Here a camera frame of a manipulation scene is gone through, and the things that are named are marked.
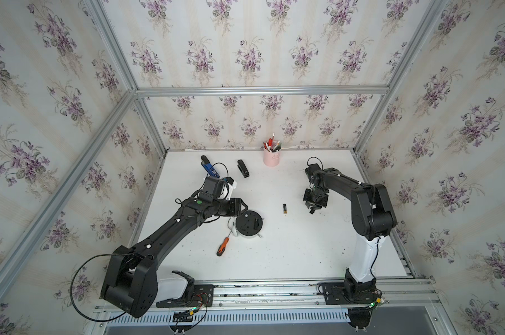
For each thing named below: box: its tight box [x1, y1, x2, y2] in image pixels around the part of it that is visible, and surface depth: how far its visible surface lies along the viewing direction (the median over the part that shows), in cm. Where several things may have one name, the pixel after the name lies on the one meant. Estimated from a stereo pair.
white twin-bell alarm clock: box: [227, 210, 265, 238], surface depth 88 cm
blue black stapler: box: [200, 154, 220, 178], surface depth 112 cm
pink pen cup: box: [262, 146, 282, 168], surface depth 110 cm
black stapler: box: [237, 159, 250, 178], surface depth 111 cm
